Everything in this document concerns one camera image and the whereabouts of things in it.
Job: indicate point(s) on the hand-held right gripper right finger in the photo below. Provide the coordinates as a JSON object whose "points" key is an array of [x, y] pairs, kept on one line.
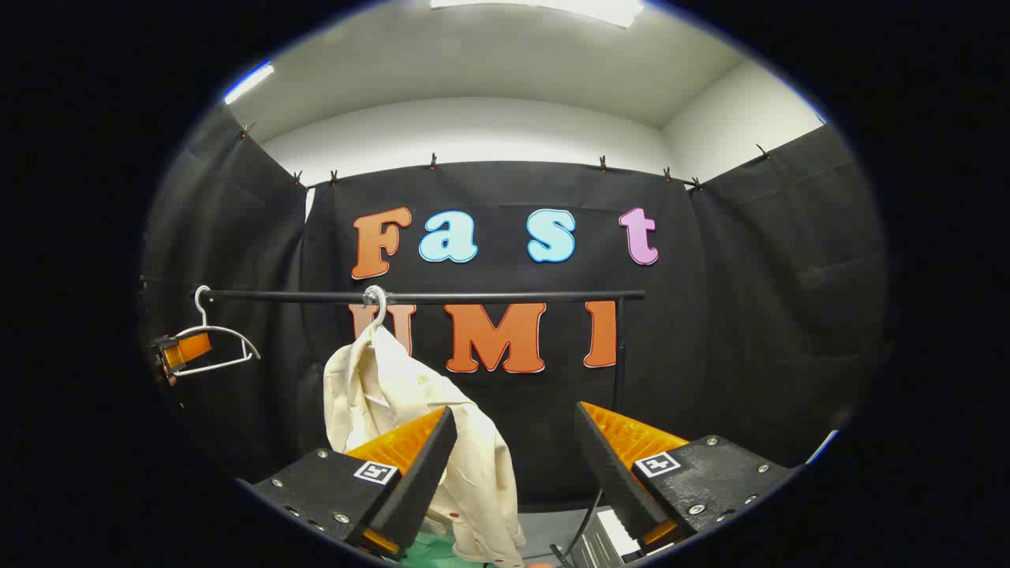
{"points": [[615, 481]]}

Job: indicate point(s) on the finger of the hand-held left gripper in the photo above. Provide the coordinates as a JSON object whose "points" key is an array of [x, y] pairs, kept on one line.
{"points": [[189, 349]]}

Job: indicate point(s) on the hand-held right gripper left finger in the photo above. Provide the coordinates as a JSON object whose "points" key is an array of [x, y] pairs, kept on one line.
{"points": [[418, 489]]}

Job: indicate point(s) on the green laundry hamper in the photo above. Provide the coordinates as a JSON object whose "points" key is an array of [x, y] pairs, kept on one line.
{"points": [[430, 548]]}

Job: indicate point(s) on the cream shirt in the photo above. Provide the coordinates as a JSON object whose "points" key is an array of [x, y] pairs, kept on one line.
{"points": [[410, 394]]}

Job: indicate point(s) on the white plastic hanger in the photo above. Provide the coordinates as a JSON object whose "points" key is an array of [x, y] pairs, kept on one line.
{"points": [[384, 308], [206, 315]]}

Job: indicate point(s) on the white ribbed panel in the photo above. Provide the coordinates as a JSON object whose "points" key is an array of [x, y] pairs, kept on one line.
{"points": [[611, 536]]}

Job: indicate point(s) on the black backdrop cloth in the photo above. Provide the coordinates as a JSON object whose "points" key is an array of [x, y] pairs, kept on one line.
{"points": [[750, 315]]}

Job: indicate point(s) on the small ceiling light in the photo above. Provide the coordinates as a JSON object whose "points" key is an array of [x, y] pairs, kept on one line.
{"points": [[248, 83]]}

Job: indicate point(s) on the row of black clips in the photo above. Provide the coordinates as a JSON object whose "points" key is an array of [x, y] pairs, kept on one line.
{"points": [[432, 162]]}

